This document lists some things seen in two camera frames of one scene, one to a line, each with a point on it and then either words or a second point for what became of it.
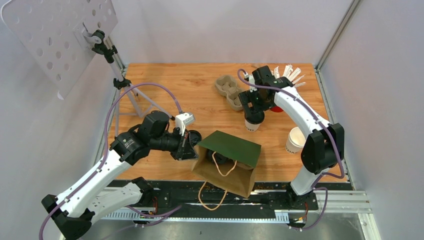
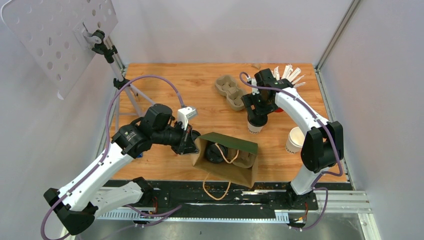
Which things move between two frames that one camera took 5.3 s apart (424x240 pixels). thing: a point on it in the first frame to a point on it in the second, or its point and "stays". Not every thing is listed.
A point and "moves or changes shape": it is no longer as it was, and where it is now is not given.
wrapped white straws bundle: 289,74 stays
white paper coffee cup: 252,127 moves or changes shape
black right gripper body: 255,98 stays
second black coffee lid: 195,137 stays
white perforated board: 54,34 stays
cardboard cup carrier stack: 227,86 stays
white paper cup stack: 295,140 stays
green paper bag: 226,161 moves or changes shape
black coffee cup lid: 254,117 moves or changes shape
